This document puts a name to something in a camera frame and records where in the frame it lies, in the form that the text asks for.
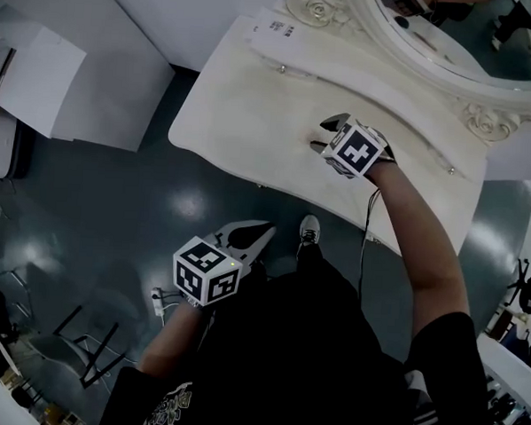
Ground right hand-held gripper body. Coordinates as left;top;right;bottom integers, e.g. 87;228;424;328
319;119;398;181

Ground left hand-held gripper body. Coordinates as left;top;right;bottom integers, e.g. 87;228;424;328
170;232;250;311

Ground person's left forearm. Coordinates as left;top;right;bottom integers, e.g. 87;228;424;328
136;300;220;379

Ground person's right forearm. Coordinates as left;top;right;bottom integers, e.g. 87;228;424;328
358;161;480;348

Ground white dressing table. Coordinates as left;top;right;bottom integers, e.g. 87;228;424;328
162;0;531;263

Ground white sneaker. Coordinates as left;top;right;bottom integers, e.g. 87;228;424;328
296;213;323;261

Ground black trousers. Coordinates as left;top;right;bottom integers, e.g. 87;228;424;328
259;240;367;328

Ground white power strip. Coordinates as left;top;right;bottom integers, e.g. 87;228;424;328
148;286;168;319

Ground white paper label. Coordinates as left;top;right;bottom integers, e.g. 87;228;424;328
243;4;313;51

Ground black printed t-shirt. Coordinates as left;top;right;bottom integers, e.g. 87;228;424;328
98;260;496;425

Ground grey chair black legs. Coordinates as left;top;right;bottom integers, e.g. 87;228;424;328
25;302;132;393

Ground black office chair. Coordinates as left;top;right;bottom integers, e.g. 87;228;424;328
504;256;531;313

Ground white cardboard box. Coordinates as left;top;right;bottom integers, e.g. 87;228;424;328
0;19;90;142

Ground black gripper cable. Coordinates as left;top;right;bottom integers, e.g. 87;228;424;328
355;186;382;305

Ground oval mirror ornate white frame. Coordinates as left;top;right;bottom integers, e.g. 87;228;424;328
277;0;531;149

